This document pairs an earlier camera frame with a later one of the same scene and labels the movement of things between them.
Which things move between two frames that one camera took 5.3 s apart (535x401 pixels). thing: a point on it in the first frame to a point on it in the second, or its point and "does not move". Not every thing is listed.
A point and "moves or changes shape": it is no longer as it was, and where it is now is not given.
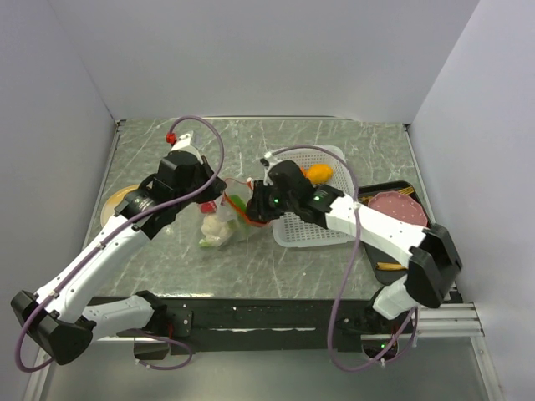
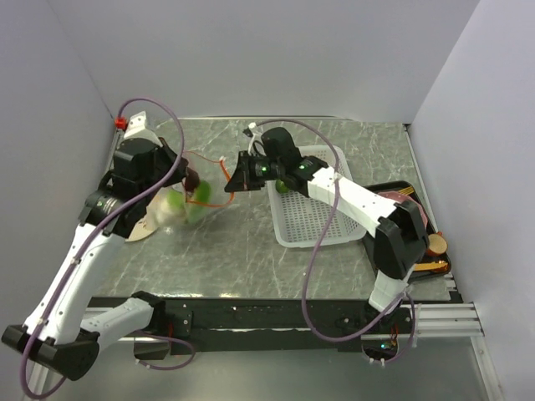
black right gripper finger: x=258 y=206 to x=244 y=176
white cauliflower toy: x=214 y=230 moves or changes shape
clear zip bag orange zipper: x=227 y=220 moves or changes shape
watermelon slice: x=239 y=203 moves or changes shape
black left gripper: x=214 y=189 to x=165 y=151
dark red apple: x=259 y=223 moves or changes shape
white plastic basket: x=294 y=230 does not move
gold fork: x=406 y=191 does not move
